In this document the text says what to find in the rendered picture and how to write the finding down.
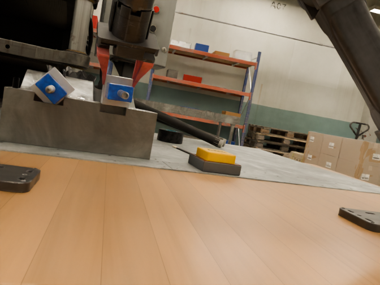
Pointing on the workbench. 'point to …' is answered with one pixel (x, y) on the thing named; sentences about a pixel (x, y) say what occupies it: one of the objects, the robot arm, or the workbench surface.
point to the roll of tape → (170, 135)
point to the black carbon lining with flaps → (84, 80)
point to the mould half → (74, 121)
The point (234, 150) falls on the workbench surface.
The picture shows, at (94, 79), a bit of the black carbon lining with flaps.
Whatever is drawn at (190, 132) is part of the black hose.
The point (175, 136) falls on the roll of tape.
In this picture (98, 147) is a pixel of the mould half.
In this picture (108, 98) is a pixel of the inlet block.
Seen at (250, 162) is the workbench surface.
